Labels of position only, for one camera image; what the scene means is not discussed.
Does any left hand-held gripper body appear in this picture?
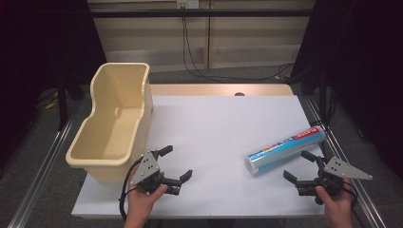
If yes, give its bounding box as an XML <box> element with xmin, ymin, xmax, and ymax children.
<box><xmin>130</xmin><ymin>149</ymin><xmax>182</xmax><ymax>197</ymax></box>

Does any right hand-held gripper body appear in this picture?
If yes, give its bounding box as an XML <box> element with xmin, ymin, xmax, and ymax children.
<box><xmin>297</xmin><ymin>156</ymin><xmax>374</xmax><ymax>206</ymax></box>

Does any blue cylindrical wrap roll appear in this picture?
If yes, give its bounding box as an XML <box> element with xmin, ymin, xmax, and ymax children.
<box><xmin>243</xmin><ymin>125</ymin><xmax>327</xmax><ymax>177</ymax></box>

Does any cream plastic bin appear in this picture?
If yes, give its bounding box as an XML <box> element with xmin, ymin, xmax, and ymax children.
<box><xmin>65</xmin><ymin>62</ymin><xmax>155</xmax><ymax>183</ymax></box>

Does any person's right hand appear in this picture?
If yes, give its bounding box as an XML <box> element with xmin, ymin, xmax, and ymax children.
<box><xmin>315</xmin><ymin>184</ymin><xmax>355</xmax><ymax>217</ymax></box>

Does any person's left hand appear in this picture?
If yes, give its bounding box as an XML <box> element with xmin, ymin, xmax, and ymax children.
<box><xmin>126</xmin><ymin>165</ymin><xmax>169</xmax><ymax>213</ymax></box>

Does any white table sheet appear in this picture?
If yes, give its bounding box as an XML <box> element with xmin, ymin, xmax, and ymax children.
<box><xmin>70</xmin><ymin>94</ymin><xmax>326</xmax><ymax>220</ymax></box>

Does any black curtain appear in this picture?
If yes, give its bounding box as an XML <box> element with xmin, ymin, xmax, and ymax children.
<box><xmin>0</xmin><ymin>0</ymin><xmax>107</xmax><ymax>170</ymax></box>
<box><xmin>289</xmin><ymin>0</ymin><xmax>403</xmax><ymax>174</ymax></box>

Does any black horizontal bar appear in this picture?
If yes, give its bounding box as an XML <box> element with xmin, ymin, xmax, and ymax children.
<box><xmin>89</xmin><ymin>9</ymin><xmax>316</xmax><ymax>19</ymax></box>

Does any metal floor rail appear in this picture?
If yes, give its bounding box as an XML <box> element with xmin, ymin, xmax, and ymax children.
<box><xmin>304</xmin><ymin>95</ymin><xmax>388</xmax><ymax>228</ymax></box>
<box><xmin>7</xmin><ymin>103</ymin><xmax>82</xmax><ymax>228</ymax></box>

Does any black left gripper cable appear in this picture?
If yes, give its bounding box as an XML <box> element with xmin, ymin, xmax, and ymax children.
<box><xmin>118</xmin><ymin>156</ymin><xmax>144</xmax><ymax>222</ymax></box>

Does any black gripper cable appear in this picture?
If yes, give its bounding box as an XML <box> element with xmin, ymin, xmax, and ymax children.
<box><xmin>342</xmin><ymin>179</ymin><xmax>367</xmax><ymax>228</ymax></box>
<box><xmin>118</xmin><ymin>156</ymin><xmax>144</xmax><ymax>222</ymax></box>

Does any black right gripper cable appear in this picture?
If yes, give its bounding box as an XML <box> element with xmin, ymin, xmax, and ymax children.
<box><xmin>342</xmin><ymin>179</ymin><xmax>367</xmax><ymax>228</ymax></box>

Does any black wall cable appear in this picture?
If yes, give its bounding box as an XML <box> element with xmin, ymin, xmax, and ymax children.
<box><xmin>181</xmin><ymin>8</ymin><xmax>297</xmax><ymax>82</ymax></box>

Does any black stand post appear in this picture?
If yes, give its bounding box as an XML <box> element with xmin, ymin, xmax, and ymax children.
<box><xmin>56</xmin><ymin>71</ymin><xmax>69</xmax><ymax>131</ymax></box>

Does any white wall outlet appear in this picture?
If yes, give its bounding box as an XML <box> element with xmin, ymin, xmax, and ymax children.
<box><xmin>176</xmin><ymin>0</ymin><xmax>201</xmax><ymax>10</ymax></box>

